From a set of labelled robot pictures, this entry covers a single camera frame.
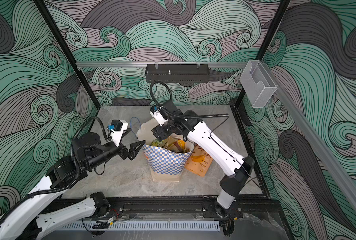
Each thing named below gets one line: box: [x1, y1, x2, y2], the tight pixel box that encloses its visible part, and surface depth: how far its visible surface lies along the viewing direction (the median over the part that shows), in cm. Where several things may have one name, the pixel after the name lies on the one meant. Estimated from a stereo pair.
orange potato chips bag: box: [185, 143, 214, 178], surface depth 85 cm
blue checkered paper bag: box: [136, 118, 195, 182], surface depth 72 cm
